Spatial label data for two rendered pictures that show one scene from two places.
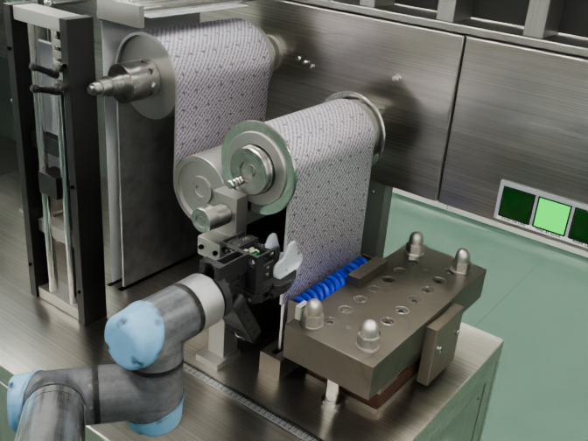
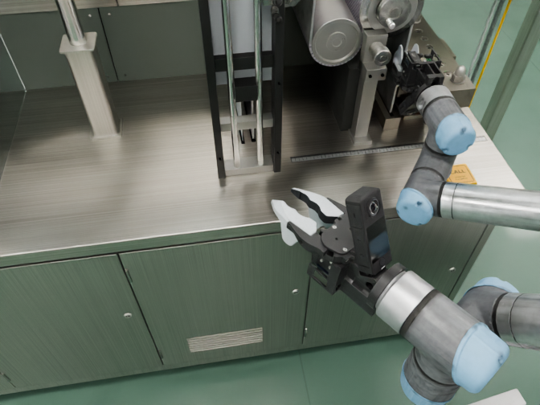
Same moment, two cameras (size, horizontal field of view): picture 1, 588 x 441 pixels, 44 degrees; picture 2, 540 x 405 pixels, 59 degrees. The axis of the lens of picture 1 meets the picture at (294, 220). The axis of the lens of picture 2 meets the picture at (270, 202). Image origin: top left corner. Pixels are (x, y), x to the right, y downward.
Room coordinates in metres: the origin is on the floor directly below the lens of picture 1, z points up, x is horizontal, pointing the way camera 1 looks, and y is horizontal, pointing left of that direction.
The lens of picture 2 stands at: (0.47, 0.99, 1.78)
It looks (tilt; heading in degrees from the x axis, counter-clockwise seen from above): 49 degrees down; 316
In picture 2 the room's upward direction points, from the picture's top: straight up
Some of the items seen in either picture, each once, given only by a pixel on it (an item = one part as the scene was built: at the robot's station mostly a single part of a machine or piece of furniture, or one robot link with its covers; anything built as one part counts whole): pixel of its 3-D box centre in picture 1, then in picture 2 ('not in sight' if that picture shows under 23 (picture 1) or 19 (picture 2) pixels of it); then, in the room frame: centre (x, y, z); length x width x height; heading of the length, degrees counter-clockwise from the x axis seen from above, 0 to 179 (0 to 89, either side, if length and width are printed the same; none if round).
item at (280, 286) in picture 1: (273, 282); not in sight; (0.94, 0.02, 1.10); 0.09 x 0.05 x 0.02; 144
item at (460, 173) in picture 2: not in sight; (457, 177); (0.74, 0.06, 0.91); 0.07 x 0.07 x 0.02; 55
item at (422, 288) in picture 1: (392, 309); (416, 59); (1.06, -0.18, 1.00); 0.40 x 0.16 x 0.06; 145
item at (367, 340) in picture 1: (368, 332); (460, 73); (0.90, -0.12, 1.05); 0.04 x 0.04 x 0.04
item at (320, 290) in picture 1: (333, 284); not in sight; (1.08, -0.08, 1.03); 0.21 x 0.04 x 0.03; 145
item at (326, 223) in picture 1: (327, 230); (390, 30); (1.09, -0.06, 1.12); 0.23 x 0.01 x 0.18; 145
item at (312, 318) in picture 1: (313, 311); not in sight; (0.95, -0.04, 1.05); 0.04 x 0.04 x 0.04
